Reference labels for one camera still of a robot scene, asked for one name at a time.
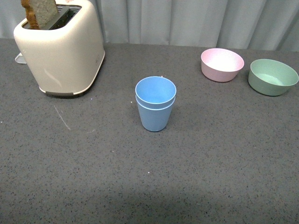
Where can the blue cup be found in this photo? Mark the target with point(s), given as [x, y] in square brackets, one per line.
[155, 92]
[154, 120]

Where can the pink bowl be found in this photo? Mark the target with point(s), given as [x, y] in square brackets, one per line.
[221, 65]

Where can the cream white toaster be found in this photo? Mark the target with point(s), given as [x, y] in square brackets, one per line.
[66, 58]

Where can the green bowl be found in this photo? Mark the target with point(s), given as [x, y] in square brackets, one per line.
[270, 77]

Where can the grey-white curtain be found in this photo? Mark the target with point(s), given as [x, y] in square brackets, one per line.
[236, 24]

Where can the white power plug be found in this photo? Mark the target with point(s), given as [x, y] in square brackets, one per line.
[20, 59]

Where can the toast bread slice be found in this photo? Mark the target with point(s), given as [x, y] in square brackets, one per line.
[39, 12]

